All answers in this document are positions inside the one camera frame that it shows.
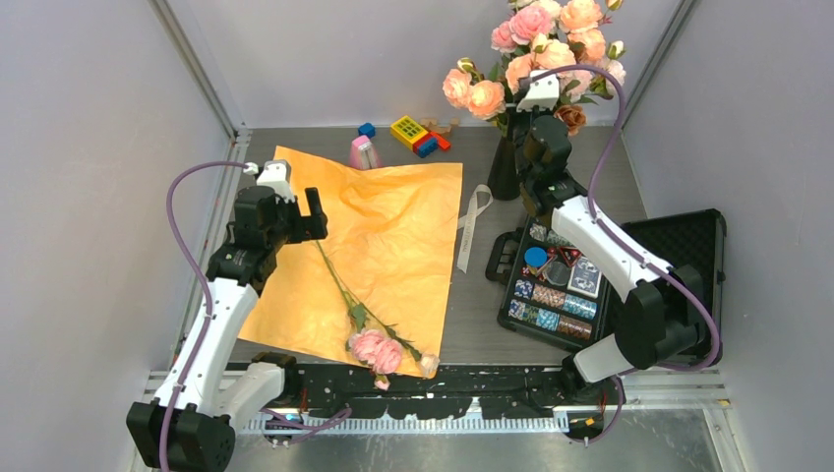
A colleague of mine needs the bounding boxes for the pink flowers in vase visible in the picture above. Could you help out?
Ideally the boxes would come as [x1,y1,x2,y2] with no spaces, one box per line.
[491,1,626,137]

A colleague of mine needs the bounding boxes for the red blue toy blocks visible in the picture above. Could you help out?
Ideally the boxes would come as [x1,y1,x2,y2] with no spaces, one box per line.
[412,132,451,158]

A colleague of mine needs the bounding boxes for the black vase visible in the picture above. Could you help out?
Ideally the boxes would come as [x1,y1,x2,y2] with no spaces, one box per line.
[487,137,520,201]

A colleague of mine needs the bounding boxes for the orange yellow wrapping paper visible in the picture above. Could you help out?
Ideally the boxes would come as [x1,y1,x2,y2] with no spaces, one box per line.
[239,147,463,363]

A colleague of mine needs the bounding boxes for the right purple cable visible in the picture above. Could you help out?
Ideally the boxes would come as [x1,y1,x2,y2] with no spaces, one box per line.
[530,63,723,447]

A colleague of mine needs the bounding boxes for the peach peony flower stem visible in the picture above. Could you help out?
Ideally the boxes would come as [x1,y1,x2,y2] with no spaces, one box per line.
[442,58,506,121]

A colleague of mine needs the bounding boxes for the black poker chip case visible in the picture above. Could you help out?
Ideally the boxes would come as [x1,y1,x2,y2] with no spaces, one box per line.
[485,207,729,368]

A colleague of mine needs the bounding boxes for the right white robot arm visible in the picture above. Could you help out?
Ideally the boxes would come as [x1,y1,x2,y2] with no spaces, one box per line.
[510,64,721,404]

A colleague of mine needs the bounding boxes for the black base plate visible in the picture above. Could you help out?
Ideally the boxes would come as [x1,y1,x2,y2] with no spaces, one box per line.
[237,362,626,422]

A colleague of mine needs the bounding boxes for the pink metronome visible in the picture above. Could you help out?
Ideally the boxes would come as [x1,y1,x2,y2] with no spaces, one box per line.
[349,135,382,170]

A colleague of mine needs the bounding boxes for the cream printed ribbon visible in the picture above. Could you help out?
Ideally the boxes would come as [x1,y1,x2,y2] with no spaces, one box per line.
[455,184,494,273]

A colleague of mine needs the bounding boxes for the blue round chip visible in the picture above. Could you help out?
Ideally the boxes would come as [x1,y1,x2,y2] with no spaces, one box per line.
[523,247,549,268]

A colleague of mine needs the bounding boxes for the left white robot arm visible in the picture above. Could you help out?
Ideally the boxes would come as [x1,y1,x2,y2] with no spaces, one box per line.
[126,160,328,471]

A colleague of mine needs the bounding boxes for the yellow toy block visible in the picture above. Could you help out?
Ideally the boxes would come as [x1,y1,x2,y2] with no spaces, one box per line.
[389,115,429,149]

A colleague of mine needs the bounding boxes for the orange flower bouquet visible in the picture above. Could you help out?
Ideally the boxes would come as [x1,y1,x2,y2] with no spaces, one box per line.
[315,241,440,391]

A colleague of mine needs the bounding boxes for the wooden toy pieces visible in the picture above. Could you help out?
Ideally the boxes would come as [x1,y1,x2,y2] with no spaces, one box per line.
[418,117,460,136]

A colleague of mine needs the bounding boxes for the blue toy block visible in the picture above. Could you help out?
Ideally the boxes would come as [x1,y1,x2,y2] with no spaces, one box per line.
[357,122,377,139]

